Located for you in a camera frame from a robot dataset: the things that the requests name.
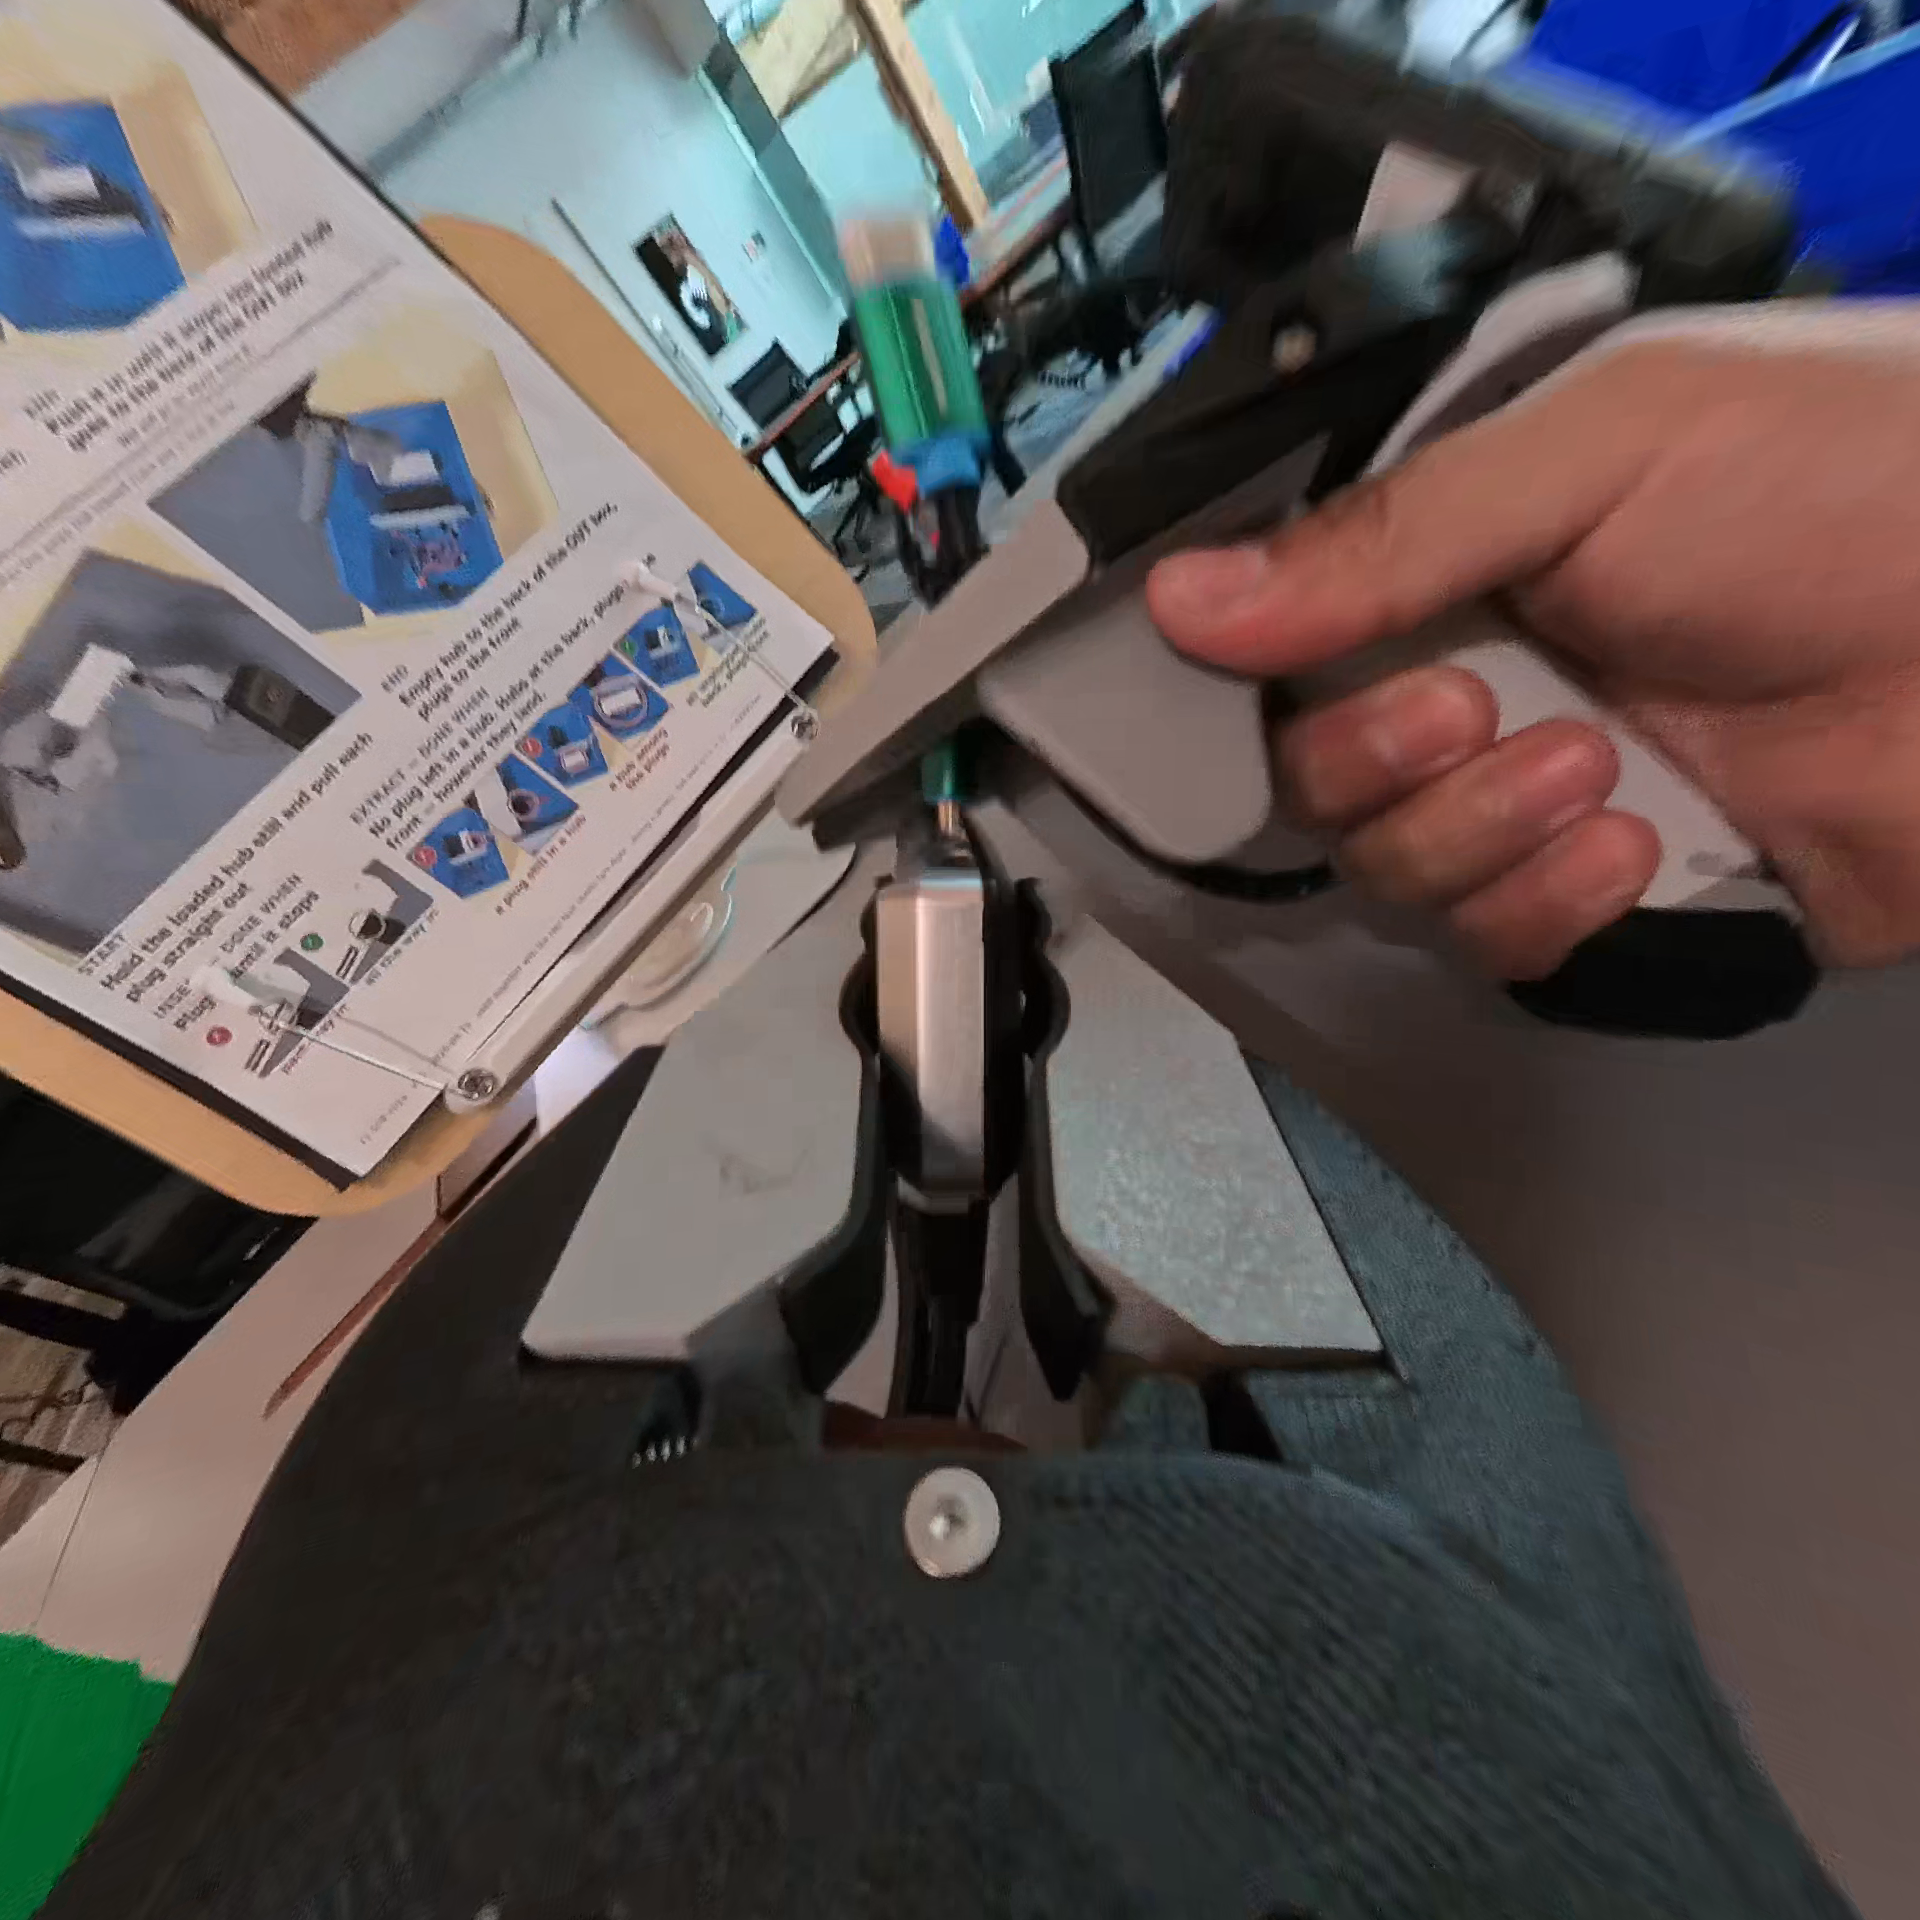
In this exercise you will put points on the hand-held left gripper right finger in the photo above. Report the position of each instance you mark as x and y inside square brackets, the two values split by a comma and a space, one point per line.
[1200, 1184]

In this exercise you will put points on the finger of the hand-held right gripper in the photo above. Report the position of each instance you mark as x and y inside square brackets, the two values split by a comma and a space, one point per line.
[944, 662]

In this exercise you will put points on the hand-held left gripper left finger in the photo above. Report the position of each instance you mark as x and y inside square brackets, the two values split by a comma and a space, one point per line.
[704, 1184]

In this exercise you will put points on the silver hub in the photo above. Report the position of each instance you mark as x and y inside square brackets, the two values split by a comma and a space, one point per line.
[932, 1020]

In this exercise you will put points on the blue plastic bin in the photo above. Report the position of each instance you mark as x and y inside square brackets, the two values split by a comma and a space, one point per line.
[1845, 135]

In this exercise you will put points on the green plastic bin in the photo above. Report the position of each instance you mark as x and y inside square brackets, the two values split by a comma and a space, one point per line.
[68, 1755]

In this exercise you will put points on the person's right hand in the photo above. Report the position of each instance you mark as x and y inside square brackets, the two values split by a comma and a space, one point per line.
[1769, 570]

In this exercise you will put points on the black office chair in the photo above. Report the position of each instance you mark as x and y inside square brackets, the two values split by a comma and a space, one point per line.
[1110, 148]
[796, 411]

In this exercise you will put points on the printed instruction sheet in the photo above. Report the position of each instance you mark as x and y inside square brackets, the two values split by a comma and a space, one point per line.
[375, 599]

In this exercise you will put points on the dark wall poster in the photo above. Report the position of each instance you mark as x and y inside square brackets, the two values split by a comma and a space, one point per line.
[686, 283]

